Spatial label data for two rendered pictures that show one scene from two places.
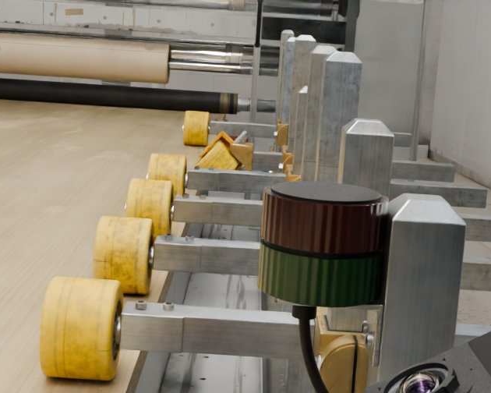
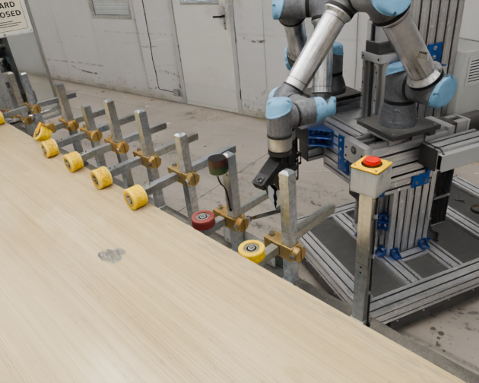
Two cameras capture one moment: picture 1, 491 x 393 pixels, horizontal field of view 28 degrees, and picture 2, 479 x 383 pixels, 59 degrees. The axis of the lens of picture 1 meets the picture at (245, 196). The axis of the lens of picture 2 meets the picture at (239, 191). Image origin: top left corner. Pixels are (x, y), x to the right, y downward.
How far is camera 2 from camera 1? 1.01 m
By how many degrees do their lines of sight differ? 44
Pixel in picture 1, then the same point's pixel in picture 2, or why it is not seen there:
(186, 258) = (118, 171)
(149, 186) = (72, 155)
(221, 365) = not seen: hidden behind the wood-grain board
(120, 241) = (103, 175)
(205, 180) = (62, 143)
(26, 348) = (115, 208)
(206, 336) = (160, 185)
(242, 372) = not seen: hidden behind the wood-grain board
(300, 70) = (61, 94)
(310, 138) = (113, 125)
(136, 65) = not seen: outside the picture
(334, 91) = (142, 119)
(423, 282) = (232, 164)
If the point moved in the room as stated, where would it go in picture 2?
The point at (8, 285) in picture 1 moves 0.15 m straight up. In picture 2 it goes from (76, 199) to (65, 164)
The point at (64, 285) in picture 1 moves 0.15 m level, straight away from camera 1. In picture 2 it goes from (131, 190) to (104, 182)
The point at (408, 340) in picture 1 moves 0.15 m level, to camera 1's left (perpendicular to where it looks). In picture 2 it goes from (232, 172) to (197, 191)
